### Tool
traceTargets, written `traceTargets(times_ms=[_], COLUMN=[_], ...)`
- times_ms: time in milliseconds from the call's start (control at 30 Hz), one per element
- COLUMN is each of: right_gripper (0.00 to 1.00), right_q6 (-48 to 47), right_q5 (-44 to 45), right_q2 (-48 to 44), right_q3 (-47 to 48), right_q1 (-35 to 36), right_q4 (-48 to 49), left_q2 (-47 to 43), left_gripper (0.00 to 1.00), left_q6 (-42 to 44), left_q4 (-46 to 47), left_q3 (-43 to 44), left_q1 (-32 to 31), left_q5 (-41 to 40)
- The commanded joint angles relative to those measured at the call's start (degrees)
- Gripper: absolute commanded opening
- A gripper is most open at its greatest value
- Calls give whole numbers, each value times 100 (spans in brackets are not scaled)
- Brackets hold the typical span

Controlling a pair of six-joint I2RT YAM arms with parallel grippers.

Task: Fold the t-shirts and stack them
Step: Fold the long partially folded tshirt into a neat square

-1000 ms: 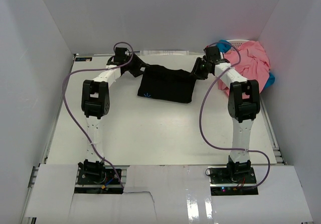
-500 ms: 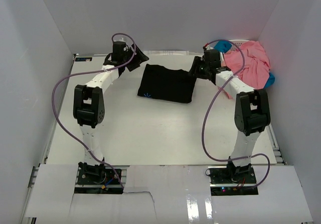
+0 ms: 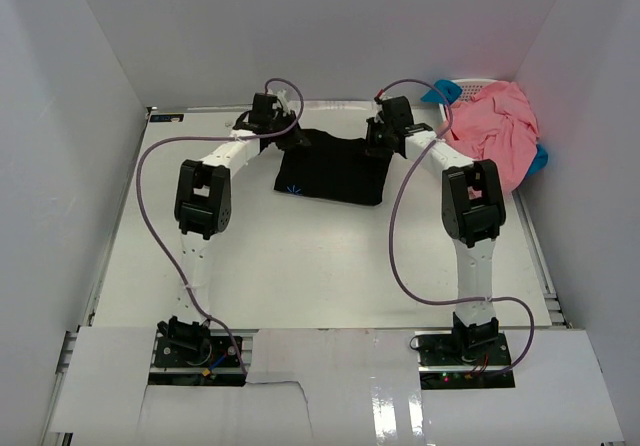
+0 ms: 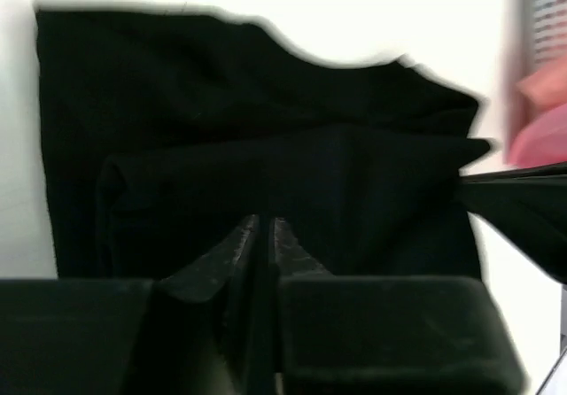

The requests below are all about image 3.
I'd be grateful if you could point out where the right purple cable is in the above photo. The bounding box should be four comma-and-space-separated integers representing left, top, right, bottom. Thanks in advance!
374, 78, 535, 380

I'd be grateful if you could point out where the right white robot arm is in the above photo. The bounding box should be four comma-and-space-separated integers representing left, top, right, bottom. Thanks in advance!
366, 93, 506, 365

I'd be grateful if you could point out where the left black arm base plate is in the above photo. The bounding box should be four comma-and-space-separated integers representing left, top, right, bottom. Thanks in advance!
148, 317, 246, 387

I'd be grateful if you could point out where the blue t shirt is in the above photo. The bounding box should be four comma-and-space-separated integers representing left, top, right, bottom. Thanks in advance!
421, 79, 549, 191

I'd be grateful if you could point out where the white perforated laundry basket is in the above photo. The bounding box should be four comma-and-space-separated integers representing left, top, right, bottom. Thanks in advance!
437, 78, 495, 103

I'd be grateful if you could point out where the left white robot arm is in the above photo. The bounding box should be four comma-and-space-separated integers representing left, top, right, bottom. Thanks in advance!
152, 90, 304, 366

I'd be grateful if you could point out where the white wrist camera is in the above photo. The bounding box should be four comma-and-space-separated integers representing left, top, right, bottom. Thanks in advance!
373, 96, 384, 123
276, 89, 291, 115

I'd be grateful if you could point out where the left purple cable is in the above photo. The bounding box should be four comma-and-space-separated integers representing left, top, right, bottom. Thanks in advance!
135, 78, 305, 375

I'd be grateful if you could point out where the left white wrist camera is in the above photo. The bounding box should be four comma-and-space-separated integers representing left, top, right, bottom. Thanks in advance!
276, 89, 291, 115

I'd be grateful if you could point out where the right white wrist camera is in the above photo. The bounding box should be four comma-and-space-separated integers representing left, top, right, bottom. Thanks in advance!
373, 96, 384, 123

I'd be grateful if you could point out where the purple cable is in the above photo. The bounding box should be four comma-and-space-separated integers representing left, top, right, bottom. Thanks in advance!
135, 78, 305, 375
374, 78, 535, 380

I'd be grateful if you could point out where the black t shirt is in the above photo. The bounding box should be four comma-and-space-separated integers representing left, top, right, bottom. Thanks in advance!
274, 129, 393, 206

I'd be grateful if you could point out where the black label sticker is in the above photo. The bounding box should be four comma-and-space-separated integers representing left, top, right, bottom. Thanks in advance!
149, 113, 184, 123

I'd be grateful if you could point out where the printed paper at back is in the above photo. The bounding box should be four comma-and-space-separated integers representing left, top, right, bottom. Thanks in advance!
303, 100, 376, 112

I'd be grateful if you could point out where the pink t shirt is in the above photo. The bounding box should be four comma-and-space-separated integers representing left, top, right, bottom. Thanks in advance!
445, 81, 540, 194

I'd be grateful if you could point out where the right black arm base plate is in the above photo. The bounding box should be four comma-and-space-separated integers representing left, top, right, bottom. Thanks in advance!
409, 333, 516, 391

